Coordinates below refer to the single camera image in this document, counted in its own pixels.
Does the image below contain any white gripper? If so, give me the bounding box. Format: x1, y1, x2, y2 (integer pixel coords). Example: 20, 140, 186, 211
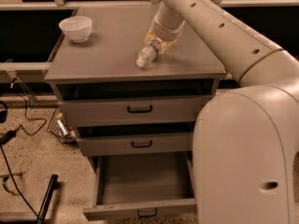
144, 17, 185, 54

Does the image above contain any clear plastic water bottle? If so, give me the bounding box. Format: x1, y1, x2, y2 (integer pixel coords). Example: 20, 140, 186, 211
135, 39, 161, 68

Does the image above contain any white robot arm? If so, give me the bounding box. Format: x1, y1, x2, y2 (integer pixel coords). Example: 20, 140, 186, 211
153, 0, 299, 224

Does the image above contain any grey top drawer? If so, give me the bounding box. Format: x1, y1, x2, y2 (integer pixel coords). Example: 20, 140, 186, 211
59, 95, 211, 127

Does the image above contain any grey drawer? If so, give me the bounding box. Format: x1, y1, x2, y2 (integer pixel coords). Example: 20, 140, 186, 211
59, 95, 211, 127
83, 152, 196, 221
78, 133, 192, 157

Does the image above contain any grey drawer cabinet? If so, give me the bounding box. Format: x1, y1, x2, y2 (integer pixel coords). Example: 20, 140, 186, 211
43, 2, 227, 161

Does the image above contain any grey middle drawer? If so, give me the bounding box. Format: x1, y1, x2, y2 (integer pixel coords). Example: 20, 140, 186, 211
78, 133, 192, 157

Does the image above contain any grey bottom drawer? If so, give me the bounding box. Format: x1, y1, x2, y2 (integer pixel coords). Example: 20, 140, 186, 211
83, 152, 196, 221

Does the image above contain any white bowl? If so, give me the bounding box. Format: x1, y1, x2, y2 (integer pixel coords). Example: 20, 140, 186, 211
59, 16, 93, 42

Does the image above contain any metal can in basket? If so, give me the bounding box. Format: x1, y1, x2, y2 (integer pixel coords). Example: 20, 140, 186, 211
56, 113, 69, 137

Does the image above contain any black power adapter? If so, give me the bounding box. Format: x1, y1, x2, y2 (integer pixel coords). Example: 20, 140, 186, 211
0, 130, 16, 145

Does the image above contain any black stand leg left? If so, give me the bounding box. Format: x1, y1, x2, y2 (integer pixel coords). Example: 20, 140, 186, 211
36, 175, 58, 224

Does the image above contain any wire basket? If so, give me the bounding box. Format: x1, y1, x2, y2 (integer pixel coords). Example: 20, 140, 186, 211
47, 108, 77, 145

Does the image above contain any black power cable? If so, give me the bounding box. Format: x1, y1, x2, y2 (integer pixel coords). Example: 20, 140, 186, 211
0, 77, 48, 217

